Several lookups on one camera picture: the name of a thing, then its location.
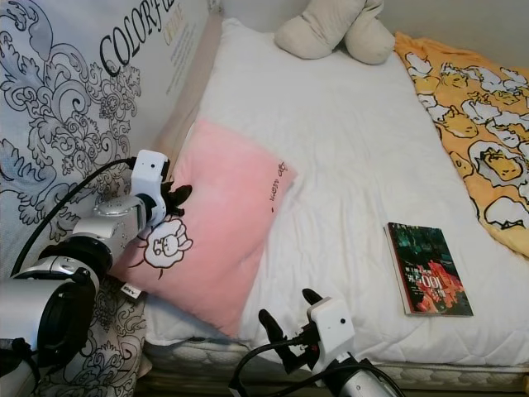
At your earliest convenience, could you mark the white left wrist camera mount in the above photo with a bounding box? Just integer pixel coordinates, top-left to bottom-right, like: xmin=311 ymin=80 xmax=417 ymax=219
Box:
xmin=132 ymin=150 xmax=166 ymax=220

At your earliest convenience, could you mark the beige padded headboard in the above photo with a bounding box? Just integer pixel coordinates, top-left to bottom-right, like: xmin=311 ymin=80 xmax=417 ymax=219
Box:
xmin=153 ymin=12 xmax=224 ymax=162

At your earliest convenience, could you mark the dark book with red cover art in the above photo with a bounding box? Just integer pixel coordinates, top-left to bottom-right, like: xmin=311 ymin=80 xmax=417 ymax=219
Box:
xmin=386 ymin=222 xmax=474 ymax=318

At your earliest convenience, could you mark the beige plush toy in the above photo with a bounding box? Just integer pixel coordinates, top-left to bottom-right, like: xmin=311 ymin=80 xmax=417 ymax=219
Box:
xmin=274 ymin=0 xmax=396 ymax=65

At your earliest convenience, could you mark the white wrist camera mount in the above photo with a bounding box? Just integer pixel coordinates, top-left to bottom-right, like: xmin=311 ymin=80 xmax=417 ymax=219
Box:
xmin=132 ymin=150 xmax=166 ymax=220
xmin=306 ymin=298 xmax=355 ymax=358

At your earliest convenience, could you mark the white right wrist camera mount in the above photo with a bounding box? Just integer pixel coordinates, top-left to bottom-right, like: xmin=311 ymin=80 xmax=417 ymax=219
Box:
xmin=306 ymin=298 xmax=355 ymax=358

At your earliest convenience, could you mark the white fabric with scroll print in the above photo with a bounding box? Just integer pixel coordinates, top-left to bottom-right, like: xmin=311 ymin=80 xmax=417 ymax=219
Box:
xmin=0 ymin=0 xmax=220 ymax=397

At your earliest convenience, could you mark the yellow cartoon print blanket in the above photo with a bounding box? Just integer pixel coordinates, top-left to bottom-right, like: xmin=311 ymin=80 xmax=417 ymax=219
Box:
xmin=394 ymin=31 xmax=529 ymax=257

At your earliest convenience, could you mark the white quilt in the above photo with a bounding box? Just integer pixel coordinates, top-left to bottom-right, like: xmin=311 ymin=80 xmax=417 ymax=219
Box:
xmin=145 ymin=17 xmax=529 ymax=365

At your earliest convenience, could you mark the pink pillow with sheep print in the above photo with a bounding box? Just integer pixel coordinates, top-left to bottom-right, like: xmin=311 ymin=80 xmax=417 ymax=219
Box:
xmin=112 ymin=118 xmax=298 ymax=338

